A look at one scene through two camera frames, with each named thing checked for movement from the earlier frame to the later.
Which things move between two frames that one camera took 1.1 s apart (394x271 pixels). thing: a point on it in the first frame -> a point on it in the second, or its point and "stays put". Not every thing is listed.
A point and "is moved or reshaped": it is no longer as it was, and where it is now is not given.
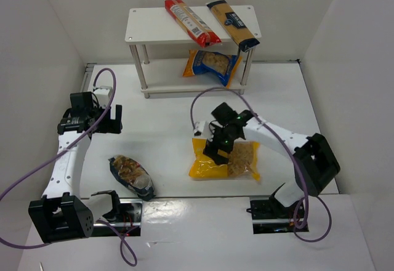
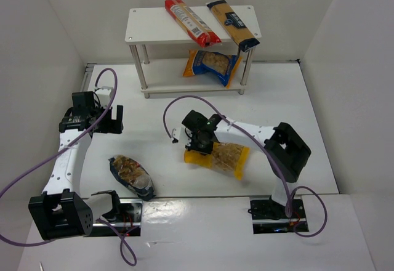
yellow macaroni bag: (242, 160) is moved or reshaped
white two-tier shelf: (154, 26) stays put
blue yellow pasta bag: (220, 66) stays put
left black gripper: (108, 123) stays put
